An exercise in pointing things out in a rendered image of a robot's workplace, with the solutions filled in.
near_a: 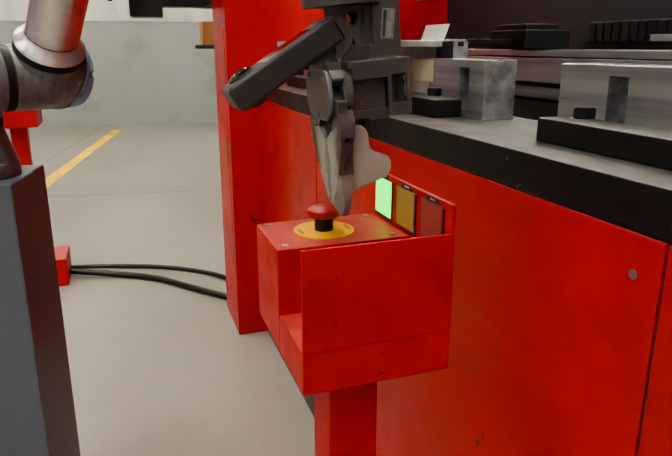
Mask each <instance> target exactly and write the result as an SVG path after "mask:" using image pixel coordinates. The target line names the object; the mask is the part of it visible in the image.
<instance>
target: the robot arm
mask: <svg viewBox="0 0 672 456"><path fill-rule="evenodd" d="M88 3H89V0H29V3H28V10H27V16H26V22H25V24H23V25H21V26H19V27H18V28H17V29H16V30H15V31H14V34H13V39H12V44H0V180H3V179H7V178H11V177H14V176H17V175H19V174H21V173H22V168H21V161H20V158H19V156H18V154H17V152H16V151H15V149H14V147H13V145H12V143H11V141H10V139H9V137H8V135H7V133H6V131H5V127H4V121H3V113H4V112H16V111H31V110H45V109H56V110H62V109H66V108H70V107H77V106H79V105H81V104H83V103H84V102H85V101H86V100H87V99H88V97H89V95H90V93H91V91H92V87H93V82H94V77H93V75H92V73H93V72H94V67H93V62H92V59H91V56H90V54H89V52H88V51H87V49H86V47H85V45H84V43H83V42H82V41H81V39H80V37H81V33H82V28H83V24H84V20H85V16H86V11H87V7H88ZM302 9H324V19H321V20H317V21H314V22H313V23H311V24H310V25H309V26H307V27H306V28H304V29H303V30H302V31H300V32H299V33H297V34H296V35H295V36H293V37H292V38H290V39H289V40H288V41H286V42H285V43H283V44H282V45H281V46H279V47H278V48H276V49H275V50H274V51H272V52H271V53H269V54H268V55H267V56H265V57H264V58H262V59H261V60H260V61H258V62H257V63H255V64H254V65H253V66H251V67H244V68H241V69H239V70H237V71H236V72H235V73H234V74H233V75H232V76H231V78H230V81H229V82H228V83H227V84H226V85H225V86H224V87H223V88H222V93H223V95H224V96H225V98H226V99H227V100H228V102H229V103H230V105H231V106H232V107H233V108H235V109H238V110H241V111H247V110H249V109H252V108H256V107H259V106H261V105H262V104H263V103H264V102H265V101H266V100H267V98H268V96H269V94H271V93H272V92H273V91H275V90H276V89H278V88H279V87H280V86H282V85H283V84H284V83H286V82H287V81H289V80H290V79H291V78H293V77H294V76H295V75H297V74H298V73H300V72H301V71H302V70H304V69H305V68H306V67H309V69H308V70H307V74H306V85H307V99H308V104H309V108H310V119H311V128H312V134H313V139H314V144H315V149H316V154H317V159H318V163H319V164H320V169H321V174H322V177H323V181H324V184H325V188H326V191H327V194H328V197H329V200H330V201H331V203H332V204H333V205H334V207H335V208H336V210H337V211H338V212H339V214H340V215H342V216H348V215H349V211H350V207H351V202H352V194H353V192H354V191H355V190H357V189H359V188H361V187H364V186H366V185H368V184H370V183H372V182H375V181H377V180H379V179H381V178H384V177H385V176H387V175H388V173H389V172H390V169H391V161H390V158H389V157H388V156H387V155H385V154H382V153H379V152H376V151H374V150H372V149H371V148H370V145H369V136H368V132H367V130H366V129H365V128H364V127H363V126H361V125H358V124H355V120H356V119H363V118H366V119H368V120H375V119H383V118H390V115H391V116H392V115H399V114H405V113H412V96H411V74H410V56H402V53H401V32H400V12H399V0H302ZM346 16H348V22H347V20H346ZM405 73H406V92H407V101H404V79H403V76H404V75H405Z"/></svg>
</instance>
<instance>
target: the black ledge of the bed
mask: <svg viewBox="0 0 672 456"><path fill-rule="evenodd" d="M267 100H268V101H271V102H274V103H276V104H279V105H282V106H285V107H288V108H291V109H293V110H296V111H299V112H302V113H305V114H308V115H310V108H309V104H308V99H307V89H303V88H298V87H294V86H289V85H287V83H284V84H283V85H282V86H280V87H279V88H278V89H276V90H275V91H273V92H272V93H271V94H269V96H268V98H267ZM537 124H538V120H532V119H526V118H521V117H515V116H513V119H504V120H483V121H482V120H477V119H472V118H467V117H462V116H459V117H440V118H433V117H429V116H424V115H420V114H415V113H405V114H399V115H392V116H391V115H390V118H383V119H375V120H368V119H366V118H363V119H359V125H361V126H363V127H364V128H365V129H366V130H367V132H368V136H370V137H373V138H376V139H379V140H382V141H384V142H387V143H390V144H393V145H396V146H399V147H401V148H404V149H407V150H410V151H413V152H416V153H418V154H421V155H424V156H427V157H430V158H433V159H436V160H438V161H441V162H444V163H447V164H450V165H453V166H455V167H458V168H461V169H464V170H467V171H470V172H472V173H475V174H478V175H481V176H484V177H487V178H490V179H492V180H495V181H498V182H501V183H504V184H507V185H509V186H512V187H515V188H518V189H521V190H524V191H526V192H529V193H532V194H535V195H538V196H541V197H544V198H546V199H549V200H552V201H555V202H558V203H561V204H563V205H566V206H569V207H572V208H575V209H578V210H580V211H583V212H586V213H589V214H592V215H595V216H598V217H600V218H603V219H606V220H609V221H612V222H615V223H617V224H620V225H623V226H626V227H629V228H632V229H634V230H637V231H640V232H643V233H646V234H649V235H651V236H654V237H657V238H660V239H663V240H666V241H669V242H671V243H672V171H671V170H667V169H662V168H658V167H653V166H649V165H644V164H640V163H635V162H631V161H626V160H622V159H617V158H613V157H608V156H604V155H599V154H595V153H590V152H586V151H581V150H577V149H572V148H568V147H563V146H559V145H554V144H550V143H545V142H541V141H537V139H536V136H537Z"/></svg>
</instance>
